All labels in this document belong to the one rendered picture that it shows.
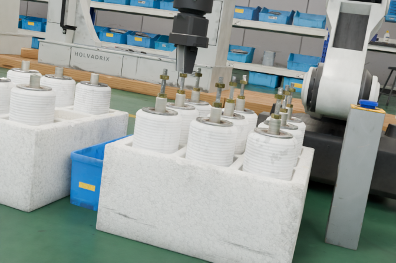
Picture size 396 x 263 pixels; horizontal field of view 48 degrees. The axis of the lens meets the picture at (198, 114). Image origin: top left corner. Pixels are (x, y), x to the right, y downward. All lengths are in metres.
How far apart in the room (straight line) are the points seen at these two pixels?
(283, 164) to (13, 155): 0.56
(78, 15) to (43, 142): 2.80
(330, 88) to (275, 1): 8.28
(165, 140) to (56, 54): 2.80
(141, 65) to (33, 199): 2.33
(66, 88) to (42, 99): 0.27
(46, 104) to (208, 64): 2.20
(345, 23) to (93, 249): 0.93
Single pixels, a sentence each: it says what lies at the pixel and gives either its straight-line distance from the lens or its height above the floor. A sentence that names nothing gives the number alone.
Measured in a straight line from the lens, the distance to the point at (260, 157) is 0.83.
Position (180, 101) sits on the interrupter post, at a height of 0.27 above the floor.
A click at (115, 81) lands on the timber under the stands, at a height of 0.06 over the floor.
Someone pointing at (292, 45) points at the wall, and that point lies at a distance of 9.34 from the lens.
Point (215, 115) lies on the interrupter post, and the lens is 0.87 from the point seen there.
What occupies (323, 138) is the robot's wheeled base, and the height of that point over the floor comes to 0.18.
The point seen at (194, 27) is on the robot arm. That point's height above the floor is 0.43.
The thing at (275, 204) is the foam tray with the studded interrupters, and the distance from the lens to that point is 0.81.
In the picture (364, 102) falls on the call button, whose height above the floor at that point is 0.33.
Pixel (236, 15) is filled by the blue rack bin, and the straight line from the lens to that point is 5.78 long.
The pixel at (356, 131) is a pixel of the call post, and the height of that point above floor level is 0.26.
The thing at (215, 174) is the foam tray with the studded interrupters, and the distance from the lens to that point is 0.82.
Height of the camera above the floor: 0.40
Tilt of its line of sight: 9 degrees down
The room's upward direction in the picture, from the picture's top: 8 degrees clockwise
